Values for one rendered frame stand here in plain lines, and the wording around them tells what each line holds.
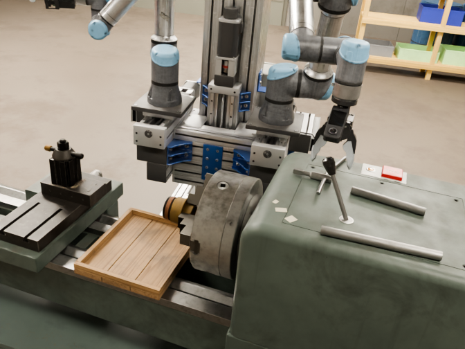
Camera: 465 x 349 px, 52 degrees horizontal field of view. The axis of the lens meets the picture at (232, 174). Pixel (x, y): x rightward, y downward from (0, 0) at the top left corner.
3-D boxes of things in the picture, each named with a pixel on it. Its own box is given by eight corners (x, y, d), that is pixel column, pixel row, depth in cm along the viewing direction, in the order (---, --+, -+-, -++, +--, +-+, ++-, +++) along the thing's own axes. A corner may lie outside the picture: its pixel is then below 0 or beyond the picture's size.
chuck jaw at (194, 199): (223, 211, 149) (232, 174, 150) (219, 211, 145) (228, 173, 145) (190, 203, 152) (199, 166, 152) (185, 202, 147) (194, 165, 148)
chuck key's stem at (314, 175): (292, 174, 140) (330, 184, 137) (293, 168, 139) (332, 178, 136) (293, 172, 142) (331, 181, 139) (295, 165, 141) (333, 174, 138)
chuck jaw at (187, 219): (215, 219, 143) (201, 240, 133) (214, 233, 145) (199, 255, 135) (182, 210, 146) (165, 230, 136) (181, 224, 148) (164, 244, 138)
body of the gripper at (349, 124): (351, 133, 141) (360, 94, 135) (348, 144, 133) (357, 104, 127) (326, 127, 142) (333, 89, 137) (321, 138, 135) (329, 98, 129)
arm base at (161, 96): (153, 93, 216) (153, 71, 211) (186, 97, 214) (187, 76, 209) (142, 104, 203) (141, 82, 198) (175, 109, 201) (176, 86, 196)
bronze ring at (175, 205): (200, 194, 151) (174, 188, 153) (188, 209, 143) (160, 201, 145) (198, 219, 155) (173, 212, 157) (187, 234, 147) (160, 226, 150)
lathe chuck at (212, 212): (250, 224, 167) (254, 155, 146) (219, 297, 145) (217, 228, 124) (227, 218, 169) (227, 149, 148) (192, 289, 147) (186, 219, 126)
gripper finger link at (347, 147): (360, 160, 142) (353, 132, 139) (358, 169, 137) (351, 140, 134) (350, 162, 143) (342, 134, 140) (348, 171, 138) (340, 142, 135)
